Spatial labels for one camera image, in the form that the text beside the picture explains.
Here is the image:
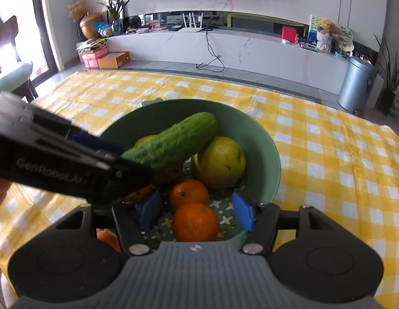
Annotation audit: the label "orange cardboard box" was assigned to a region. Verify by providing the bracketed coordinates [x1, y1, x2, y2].
[97, 51, 131, 70]

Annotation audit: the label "green printed picture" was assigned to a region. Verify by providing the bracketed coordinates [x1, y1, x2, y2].
[308, 14, 322, 44]

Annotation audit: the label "long-leaf potted plant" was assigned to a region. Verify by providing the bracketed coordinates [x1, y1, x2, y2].
[373, 34, 399, 116]

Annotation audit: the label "dark wooden furniture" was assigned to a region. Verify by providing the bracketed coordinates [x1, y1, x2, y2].
[0, 8, 20, 71]

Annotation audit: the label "stack of papers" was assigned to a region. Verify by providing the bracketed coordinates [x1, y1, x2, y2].
[75, 38, 107, 53]

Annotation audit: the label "green plant in glass vase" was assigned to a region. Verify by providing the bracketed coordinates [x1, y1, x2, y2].
[98, 0, 132, 36]

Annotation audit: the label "silver pedal trash can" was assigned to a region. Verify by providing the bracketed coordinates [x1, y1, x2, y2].
[337, 56, 379, 114]

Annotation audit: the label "orange tangerine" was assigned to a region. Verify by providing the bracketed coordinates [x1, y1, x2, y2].
[169, 179, 210, 211]
[96, 228, 121, 252]
[172, 203, 220, 243]
[122, 185, 156, 203]

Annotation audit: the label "yellow checked tablecloth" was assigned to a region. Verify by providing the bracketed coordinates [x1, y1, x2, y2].
[0, 71, 399, 284]

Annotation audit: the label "yellow-green pear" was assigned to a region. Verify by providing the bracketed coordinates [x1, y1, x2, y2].
[190, 136, 247, 190]

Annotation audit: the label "light green chair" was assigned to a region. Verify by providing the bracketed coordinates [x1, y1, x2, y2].
[0, 62, 39, 104]

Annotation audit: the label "black power cable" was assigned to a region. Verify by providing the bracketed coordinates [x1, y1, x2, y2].
[196, 30, 226, 72]

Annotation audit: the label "blue snack bag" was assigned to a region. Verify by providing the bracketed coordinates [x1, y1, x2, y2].
[94, 21, 113, 38]

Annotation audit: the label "white mug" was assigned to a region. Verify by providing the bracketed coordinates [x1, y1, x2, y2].
[316, 31, 332, 53]

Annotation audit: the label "dried yellow flowers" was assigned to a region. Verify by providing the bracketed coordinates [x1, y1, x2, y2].
[67, 0, 90, 20]

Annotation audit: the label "round printed hand fan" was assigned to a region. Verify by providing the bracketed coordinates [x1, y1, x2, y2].
[335, 24, 354, 52]

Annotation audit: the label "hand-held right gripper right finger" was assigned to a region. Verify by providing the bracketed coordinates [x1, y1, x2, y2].
[232, 191, 344, 256]

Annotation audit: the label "brown teddy bear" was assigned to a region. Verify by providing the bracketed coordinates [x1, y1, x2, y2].
[317, 19, 336, 35]

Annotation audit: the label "reddish yellow apple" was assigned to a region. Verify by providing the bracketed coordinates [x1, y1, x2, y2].
[134, 134, 185, 187]

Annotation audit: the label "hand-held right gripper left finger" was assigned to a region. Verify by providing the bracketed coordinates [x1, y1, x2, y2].
[53, 190, 162, 257]

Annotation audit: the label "green cucumber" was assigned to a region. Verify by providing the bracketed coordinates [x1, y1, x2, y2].
[120, 112, 218, 170]

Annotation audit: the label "white router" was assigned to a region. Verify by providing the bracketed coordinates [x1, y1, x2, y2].
[180, 12, 205, 33]

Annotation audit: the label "green colander bowl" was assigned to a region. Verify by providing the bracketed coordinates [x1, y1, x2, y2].
[98, 98, 281, 243]

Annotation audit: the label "white marble media console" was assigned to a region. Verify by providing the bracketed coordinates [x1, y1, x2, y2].
[106, 27, 384, 104]

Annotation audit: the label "gold vase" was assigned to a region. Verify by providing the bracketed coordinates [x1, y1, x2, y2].
[80, 12, 105, 39]

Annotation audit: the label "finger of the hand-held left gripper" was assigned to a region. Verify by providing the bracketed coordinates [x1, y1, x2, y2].
[89, 151, 155, 205]
[0, 91, 127, 156]

